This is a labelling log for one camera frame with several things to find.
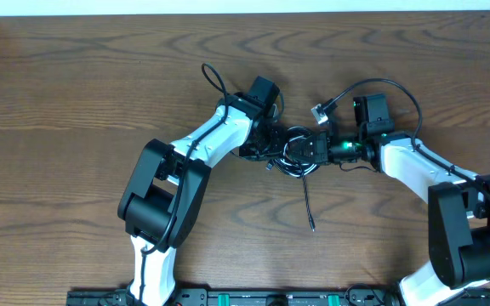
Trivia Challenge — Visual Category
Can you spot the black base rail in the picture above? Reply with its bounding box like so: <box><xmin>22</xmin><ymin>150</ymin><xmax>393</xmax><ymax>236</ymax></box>
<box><xmin>66</xmin><ymin>287</ymin><xmax>403</xmax><ymax>306</ymax></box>

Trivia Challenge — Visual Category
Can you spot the black braided cable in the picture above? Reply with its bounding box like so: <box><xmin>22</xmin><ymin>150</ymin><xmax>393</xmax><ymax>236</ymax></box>
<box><xmin>270</xmin><ymin>125</ymin><xmax>316</xmax><ymax>233</ymax></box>

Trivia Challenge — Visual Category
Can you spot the black and white cable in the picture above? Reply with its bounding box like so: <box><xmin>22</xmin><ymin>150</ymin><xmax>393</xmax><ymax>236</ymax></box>
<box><xmin>265</xmin><ymin>134</ymin><xmax>321</xmax><ymax>178</ymax></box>

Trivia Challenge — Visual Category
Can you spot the right camera cable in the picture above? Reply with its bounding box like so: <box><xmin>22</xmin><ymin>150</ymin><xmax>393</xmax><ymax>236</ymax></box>
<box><xmin>323</xmin><ymin>77</ymin><xmax>490</xmax><ymax>294</ymax></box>

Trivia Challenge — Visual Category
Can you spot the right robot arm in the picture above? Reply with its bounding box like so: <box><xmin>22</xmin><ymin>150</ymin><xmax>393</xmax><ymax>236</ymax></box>
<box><xmin>285</xmin><ymin>94</ymin><xmax>490</xmax><ymax>305</ymax></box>

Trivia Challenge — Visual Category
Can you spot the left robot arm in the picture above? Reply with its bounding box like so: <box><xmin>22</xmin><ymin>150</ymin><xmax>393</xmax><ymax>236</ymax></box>
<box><xmin>117</xmin><ymin>76</ymin><xmax>284</xmax><ymax>305</ymax></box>

